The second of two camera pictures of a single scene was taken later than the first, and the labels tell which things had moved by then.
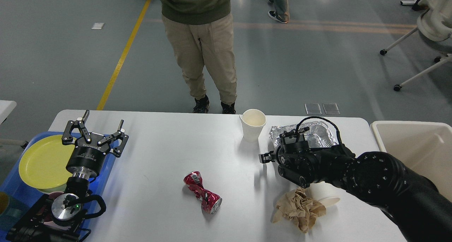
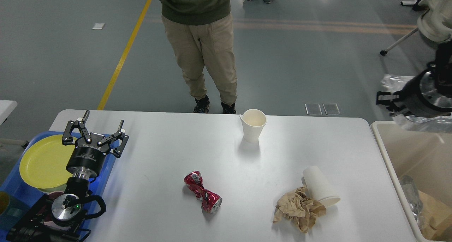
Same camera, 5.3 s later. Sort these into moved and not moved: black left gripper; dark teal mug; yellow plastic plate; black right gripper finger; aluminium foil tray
Moved: aluminium foil tray; black right gripper finger
Not moved: yellow plastic plate; dark teal mug; black left gripper
